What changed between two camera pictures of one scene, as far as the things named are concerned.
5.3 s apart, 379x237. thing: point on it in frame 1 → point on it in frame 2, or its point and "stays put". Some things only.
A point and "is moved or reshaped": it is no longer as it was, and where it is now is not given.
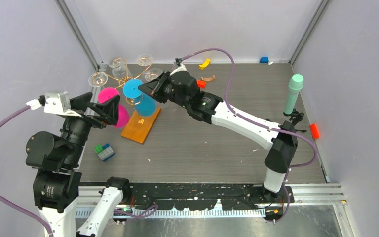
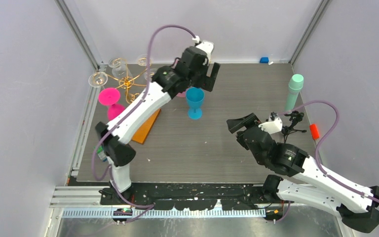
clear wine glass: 152,73 stays put
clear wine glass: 144,59 stays put
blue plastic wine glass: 145,104 is moved or reshaped
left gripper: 109,110 → 209,80
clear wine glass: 97,79 stays put
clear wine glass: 120,69 stays put
